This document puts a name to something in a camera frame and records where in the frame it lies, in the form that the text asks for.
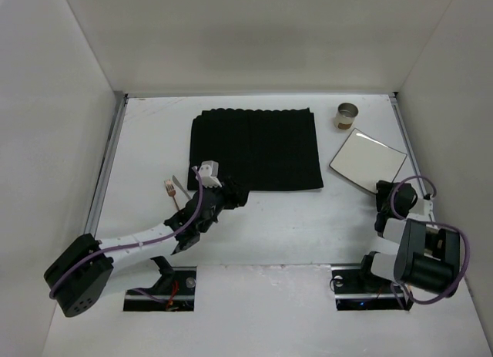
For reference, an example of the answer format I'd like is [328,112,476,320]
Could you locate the black cloth placemat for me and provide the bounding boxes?
[189,108,324,192]

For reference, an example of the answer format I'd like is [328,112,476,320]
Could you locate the white square plate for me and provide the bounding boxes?
[329,129,407,194]

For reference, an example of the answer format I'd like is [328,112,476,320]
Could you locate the metal cup with cork band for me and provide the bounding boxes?
[334,103,359,130]

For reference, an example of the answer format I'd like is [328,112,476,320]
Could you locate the copper fork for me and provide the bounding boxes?
[164,180,180,211]

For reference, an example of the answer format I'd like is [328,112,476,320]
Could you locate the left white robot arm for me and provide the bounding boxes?
[44,177,249,318]

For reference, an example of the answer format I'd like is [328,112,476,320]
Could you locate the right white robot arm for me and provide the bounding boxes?
[359,176,470,310]

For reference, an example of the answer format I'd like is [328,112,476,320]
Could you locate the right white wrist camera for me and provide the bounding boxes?
[407,198,433,221]

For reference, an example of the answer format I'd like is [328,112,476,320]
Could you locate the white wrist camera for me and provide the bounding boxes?
[193,160,222,188]
[407,198,433,221]

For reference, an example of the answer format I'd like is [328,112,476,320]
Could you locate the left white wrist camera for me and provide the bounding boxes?
[193,160,222,188]

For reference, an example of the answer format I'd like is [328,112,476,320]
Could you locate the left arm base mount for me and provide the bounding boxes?
[122,257,197,312]

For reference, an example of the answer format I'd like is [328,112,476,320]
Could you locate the right aluminium rail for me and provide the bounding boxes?
[389,93,438,230]

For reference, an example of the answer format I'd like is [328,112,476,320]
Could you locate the aluminium rail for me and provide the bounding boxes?
[81,91,128,235]
[389,93,438,230]

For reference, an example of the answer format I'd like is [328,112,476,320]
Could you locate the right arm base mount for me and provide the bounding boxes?
[329,264,414,312]

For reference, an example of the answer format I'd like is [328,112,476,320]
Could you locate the left aluminium rail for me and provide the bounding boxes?
[81,91,128,235]

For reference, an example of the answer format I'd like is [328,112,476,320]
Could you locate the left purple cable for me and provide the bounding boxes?
[49,167,205,300]

